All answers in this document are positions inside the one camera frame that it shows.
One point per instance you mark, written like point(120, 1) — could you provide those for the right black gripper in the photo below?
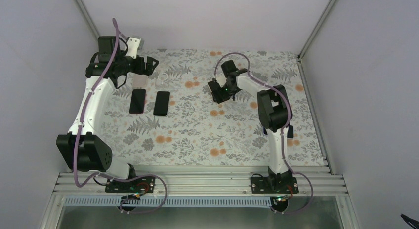
point(237, 91)

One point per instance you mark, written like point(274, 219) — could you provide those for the floral patterned table mat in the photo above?
point(199, 131)

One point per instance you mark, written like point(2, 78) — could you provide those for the clear phone case with ring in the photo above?
point(162, 81)

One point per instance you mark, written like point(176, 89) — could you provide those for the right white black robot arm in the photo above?
point(274, 114)

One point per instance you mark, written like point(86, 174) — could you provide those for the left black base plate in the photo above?
point(139, 186)

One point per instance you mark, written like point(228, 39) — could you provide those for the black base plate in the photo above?
point(261, 185)
point(139, 186)

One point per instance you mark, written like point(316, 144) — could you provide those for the right aluminium corner post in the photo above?
point(316, 29)

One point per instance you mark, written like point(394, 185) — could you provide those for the black object bottom corner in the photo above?
point(411, 222)

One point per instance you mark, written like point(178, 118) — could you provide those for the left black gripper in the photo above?
point(148, 69)

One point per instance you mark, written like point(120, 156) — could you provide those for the aluminium corner post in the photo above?
point(87, 18)
point(316, 29)

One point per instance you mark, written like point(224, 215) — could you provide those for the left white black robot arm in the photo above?
point(84, 147)

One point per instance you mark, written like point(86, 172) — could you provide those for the grey slotted cable duct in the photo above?
point(172, 201)

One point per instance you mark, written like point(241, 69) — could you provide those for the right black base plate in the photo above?
point(261, 185)

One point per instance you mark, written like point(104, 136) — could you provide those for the left aluminium corner post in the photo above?
point(87, 18)

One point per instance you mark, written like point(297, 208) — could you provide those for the cased black phone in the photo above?
point(161, 103)
point(217, 92)
point(290, 133)

